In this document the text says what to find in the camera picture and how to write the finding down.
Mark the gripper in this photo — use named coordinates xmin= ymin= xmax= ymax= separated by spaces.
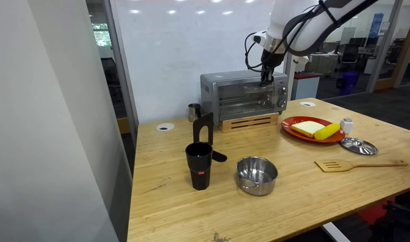
xmin=260 ymin=49 xmax=286 ymax=85

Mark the toaster oven glass door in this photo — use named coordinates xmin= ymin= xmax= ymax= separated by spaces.
xmin=217 ymin=82 xmax=276 ymax=121

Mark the red plate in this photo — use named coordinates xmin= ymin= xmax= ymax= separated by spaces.
xmin=281 ymin=116 xmax=346 ymax=144

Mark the silver pot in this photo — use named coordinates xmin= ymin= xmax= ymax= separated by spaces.
xmin=236 ymin=156 xmax=279 ymax=196

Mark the silver pot lid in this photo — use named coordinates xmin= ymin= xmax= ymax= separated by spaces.
xmin=340 ymin=137 xmax=379 ymax=156

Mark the white bin with red lid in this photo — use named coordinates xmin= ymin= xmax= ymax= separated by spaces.
xmin=291 ymin=72 xmax=323 ymax=101

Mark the silver toaster oven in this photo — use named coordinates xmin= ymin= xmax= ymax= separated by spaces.
xmin=200 ymin=70 xmax=288 ymax=126

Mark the slatted wooden riser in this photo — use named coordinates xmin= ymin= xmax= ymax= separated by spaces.
xmin=219 ymin=113 xmax=280 ymax=133

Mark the pale yellow bread slice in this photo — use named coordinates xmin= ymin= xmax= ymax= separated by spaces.
xmin=290 ymin=121 xmax=326 ymax=138

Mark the black plastic stand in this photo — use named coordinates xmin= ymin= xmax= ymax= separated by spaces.
xmin=192 ymin=113 xmax=228 ymax=163

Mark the yellow toy corn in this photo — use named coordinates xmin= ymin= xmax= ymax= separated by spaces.
xmin=314 ymin=123 xmax=341 ymax=140

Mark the small steel cup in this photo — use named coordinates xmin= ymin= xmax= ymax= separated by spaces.
xmin=188 ymin=103 xmax=202 ymax=122

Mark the blue bin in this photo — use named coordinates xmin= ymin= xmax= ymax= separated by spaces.
xmin=336 ymin=71 xmax=360 ymax=96

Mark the black office chair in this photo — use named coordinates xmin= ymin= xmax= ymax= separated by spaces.
xmin=338 ymin=43 xmax=360 ymax=65

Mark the white salt shaker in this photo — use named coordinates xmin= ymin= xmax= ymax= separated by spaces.
xmin=339 ymin=118 xmax=354 ymax=134

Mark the whiteboard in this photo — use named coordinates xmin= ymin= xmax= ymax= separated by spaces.
xmin=110 ymin=0 xmax=287 ymax=124

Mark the wooden slotted spatula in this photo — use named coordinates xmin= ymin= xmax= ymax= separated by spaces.
xmin=315 ymin=159 xmax=410 ymax=173

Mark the black plastic tumbler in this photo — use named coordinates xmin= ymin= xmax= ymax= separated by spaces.
xmin=185 ymin=142 xmax=213 ymax=191

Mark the blue banner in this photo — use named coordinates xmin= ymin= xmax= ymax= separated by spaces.
xmin=369 ymin=13 xmax=384 ymax=38

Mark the dark office chair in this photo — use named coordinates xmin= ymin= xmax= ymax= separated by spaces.
xmin=100 ymin=57 xmax=124 ymax=103

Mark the window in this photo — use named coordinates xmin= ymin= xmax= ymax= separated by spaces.
xmin=92 ymin=23 xmax=112 ymax=47

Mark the toaster oven door handle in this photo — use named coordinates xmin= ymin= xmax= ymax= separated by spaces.
xmin=242 ymin=84 xmax=274 ymax=93

